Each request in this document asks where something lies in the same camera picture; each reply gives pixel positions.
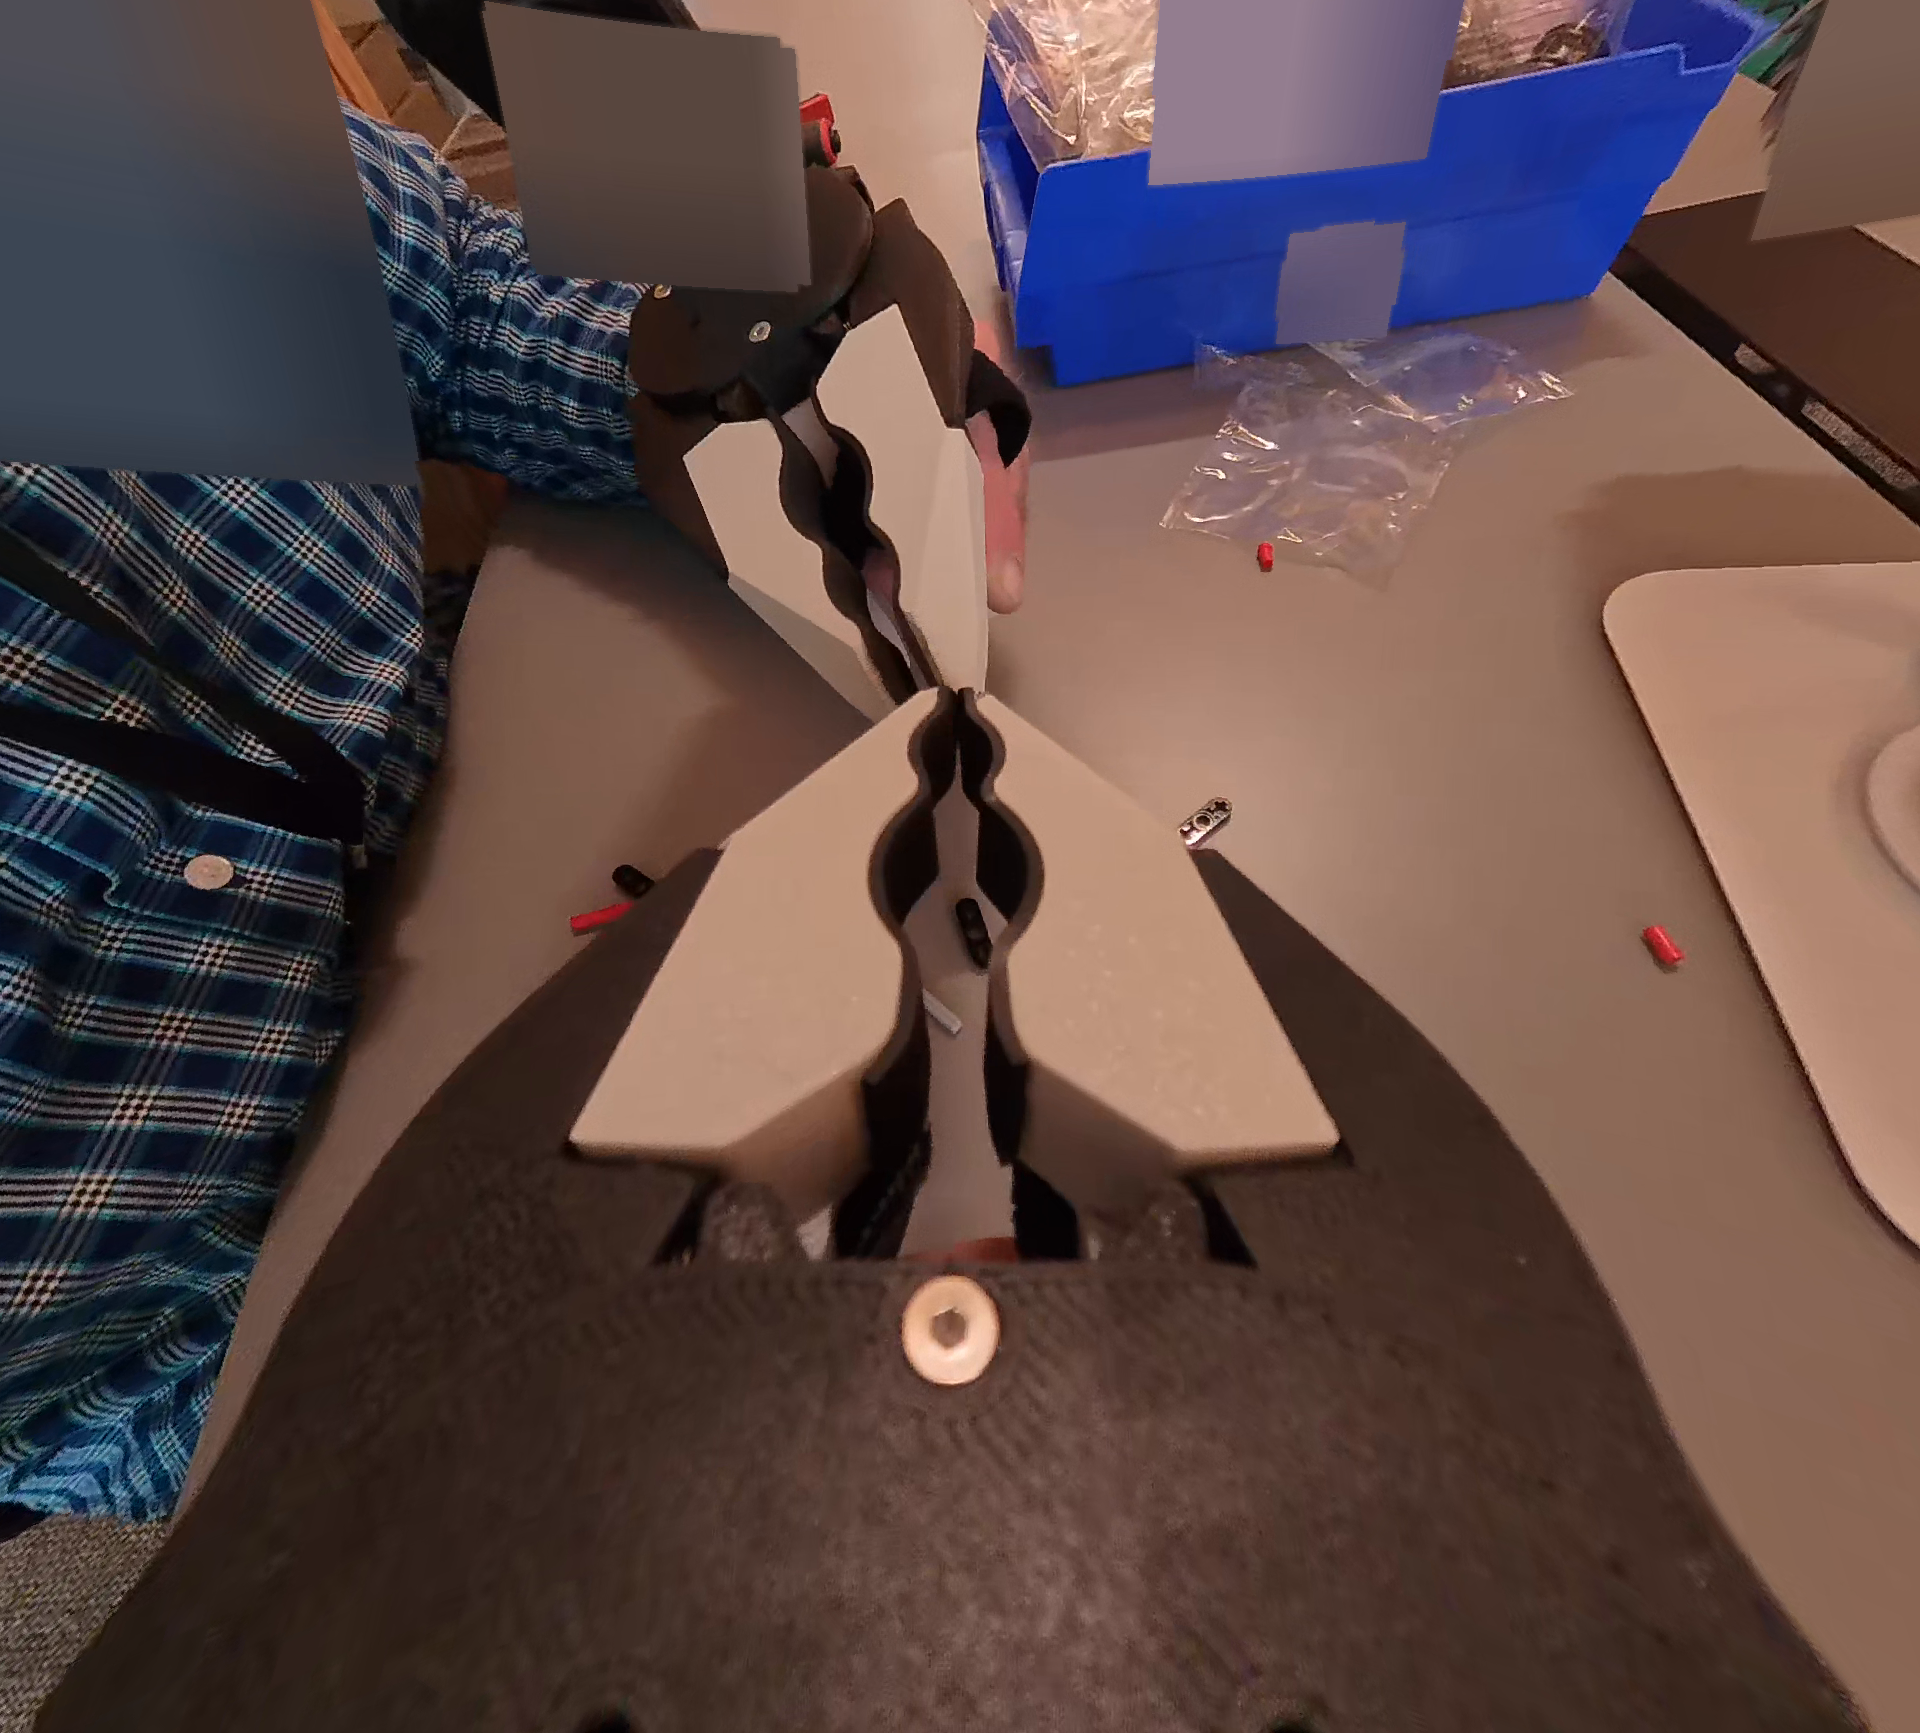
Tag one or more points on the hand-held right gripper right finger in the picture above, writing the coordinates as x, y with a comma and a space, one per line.
1155, 1014

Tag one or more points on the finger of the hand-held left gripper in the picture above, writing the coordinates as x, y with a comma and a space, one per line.
765, 533
930, 519

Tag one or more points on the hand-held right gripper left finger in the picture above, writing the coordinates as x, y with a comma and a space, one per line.
751, 1014

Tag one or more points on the red lego short pin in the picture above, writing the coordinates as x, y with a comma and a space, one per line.
1661, 945

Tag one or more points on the person's left forearm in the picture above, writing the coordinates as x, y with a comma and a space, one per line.
450, 339

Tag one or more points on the light grey lego axle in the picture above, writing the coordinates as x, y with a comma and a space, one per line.
943, 1012

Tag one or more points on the black lego box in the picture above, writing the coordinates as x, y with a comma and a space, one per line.
1725, 308

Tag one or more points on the person's left hand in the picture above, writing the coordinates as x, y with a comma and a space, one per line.
1002, 533

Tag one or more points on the clear plastic bag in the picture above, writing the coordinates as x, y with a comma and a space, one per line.
1351, 458

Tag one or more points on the pile of clear plastic bags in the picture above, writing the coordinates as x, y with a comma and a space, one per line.
1050, 9

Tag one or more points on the person's torso plaid shirt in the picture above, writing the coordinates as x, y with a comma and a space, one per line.
150, 1164

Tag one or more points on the blue plastic bin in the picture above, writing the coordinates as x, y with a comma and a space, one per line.
1575, 188

